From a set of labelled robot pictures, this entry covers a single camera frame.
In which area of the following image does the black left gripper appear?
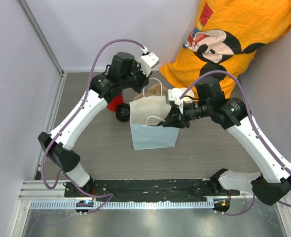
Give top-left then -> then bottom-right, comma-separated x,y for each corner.
121,61 -> 152,94

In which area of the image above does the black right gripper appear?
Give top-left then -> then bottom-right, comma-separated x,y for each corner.
162,100 -> 212,129

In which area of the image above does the light blue paper bag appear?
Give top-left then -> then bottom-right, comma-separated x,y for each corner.
129,77 -> 180,151

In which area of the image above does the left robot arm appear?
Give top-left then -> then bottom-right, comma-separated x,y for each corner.
38,52 -> 159,197

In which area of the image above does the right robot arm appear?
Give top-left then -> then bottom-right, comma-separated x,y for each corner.
161,77 -> 291,206

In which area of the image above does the stack of cardboard cup carriers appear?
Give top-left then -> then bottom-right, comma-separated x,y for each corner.
133,83 -> 167,101

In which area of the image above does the stack of paper cups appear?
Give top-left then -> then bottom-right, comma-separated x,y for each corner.
182,90 -> 194,104

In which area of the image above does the stack of black lids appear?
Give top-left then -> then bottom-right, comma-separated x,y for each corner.
115,103 -> 130,122

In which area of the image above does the red straw holder cup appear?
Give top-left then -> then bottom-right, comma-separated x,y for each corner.
107,92 -> 124,112

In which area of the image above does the orange Mickey Mouse cloth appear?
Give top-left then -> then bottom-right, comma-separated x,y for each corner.
159,0 -> 291,88

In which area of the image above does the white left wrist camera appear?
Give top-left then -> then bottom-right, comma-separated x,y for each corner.
138,47 -> 160,77

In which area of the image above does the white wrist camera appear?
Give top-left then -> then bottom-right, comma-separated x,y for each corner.
138,47 -> 160,77
166,88 -> 184,114

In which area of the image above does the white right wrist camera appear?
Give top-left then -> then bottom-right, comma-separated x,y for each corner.
166,88 -> 184,114

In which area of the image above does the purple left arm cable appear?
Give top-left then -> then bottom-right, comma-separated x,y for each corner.
41,39 -> 147,214

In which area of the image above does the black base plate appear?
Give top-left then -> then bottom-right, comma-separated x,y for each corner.
63,179 -> 240,211

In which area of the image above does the aluminium frame rail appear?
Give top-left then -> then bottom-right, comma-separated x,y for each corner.
17,0 -> 64,76

